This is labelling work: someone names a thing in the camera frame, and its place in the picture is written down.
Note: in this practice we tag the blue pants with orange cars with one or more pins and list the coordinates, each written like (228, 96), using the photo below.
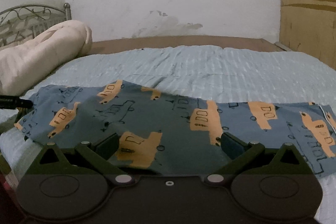
(173, 134)

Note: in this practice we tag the brown mattress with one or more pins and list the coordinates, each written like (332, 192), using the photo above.
(120, 45)

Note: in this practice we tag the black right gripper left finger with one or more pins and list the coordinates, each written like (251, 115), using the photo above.
(84, 158)

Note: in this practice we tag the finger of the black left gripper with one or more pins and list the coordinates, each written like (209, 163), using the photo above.
(14, 102)

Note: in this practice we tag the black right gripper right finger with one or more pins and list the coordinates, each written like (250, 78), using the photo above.
(255, 158)

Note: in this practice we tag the cream rolled blanket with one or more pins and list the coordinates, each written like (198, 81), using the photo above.
(24, 65)

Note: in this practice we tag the metal bed headboard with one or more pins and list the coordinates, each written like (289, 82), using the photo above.
(24, 22)

